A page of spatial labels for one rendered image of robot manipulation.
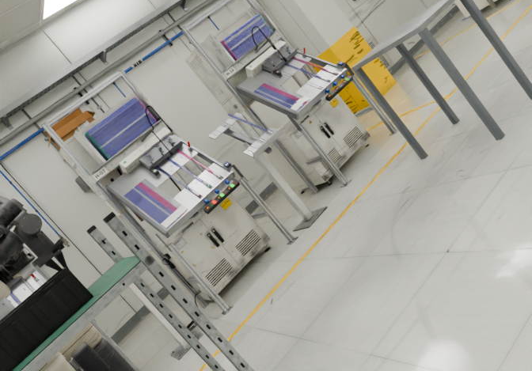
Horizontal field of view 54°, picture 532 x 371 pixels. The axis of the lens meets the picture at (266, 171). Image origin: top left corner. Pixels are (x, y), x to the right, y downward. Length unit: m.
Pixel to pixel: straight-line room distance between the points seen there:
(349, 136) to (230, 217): 1.41
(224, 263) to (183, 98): 2.51
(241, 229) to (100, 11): 3.16
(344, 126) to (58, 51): 3.11
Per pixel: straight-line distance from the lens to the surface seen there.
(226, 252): 4.18
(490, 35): 3.41
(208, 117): 6.12
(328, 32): 6.61
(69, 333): 1.45
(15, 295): 3.93
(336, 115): 4.86
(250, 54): 4.84
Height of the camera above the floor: 1.12
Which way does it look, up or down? 8 degrees down
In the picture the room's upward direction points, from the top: 39 degrees counter-clockwise
